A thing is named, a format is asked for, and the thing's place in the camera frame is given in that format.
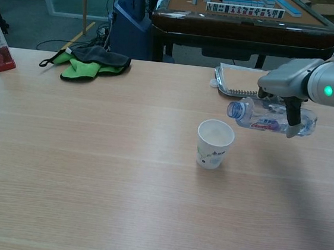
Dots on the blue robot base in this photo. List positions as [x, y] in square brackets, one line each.
[128, 37]

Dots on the face-up mahjong tile row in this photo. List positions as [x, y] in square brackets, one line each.
[244, 10]

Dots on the white power strip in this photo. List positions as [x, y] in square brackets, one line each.
[102, 31]

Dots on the dark wooden mahjong table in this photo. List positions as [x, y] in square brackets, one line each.
[240, 28]

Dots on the grey and green cloth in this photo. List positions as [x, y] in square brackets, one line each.
[102, 57]

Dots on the brown spiral notebook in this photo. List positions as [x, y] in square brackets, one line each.
[240, 79]

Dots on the metal tray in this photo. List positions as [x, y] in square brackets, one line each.
[223, 90]

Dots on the wooden pole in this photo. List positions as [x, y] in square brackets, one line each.
[84, 6]

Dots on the white paper cup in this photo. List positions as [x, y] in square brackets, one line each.
[214, 145]

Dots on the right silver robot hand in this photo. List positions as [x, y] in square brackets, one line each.
[285, 77]

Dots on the transparent plastic water bottle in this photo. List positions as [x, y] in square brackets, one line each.
[260, 117]

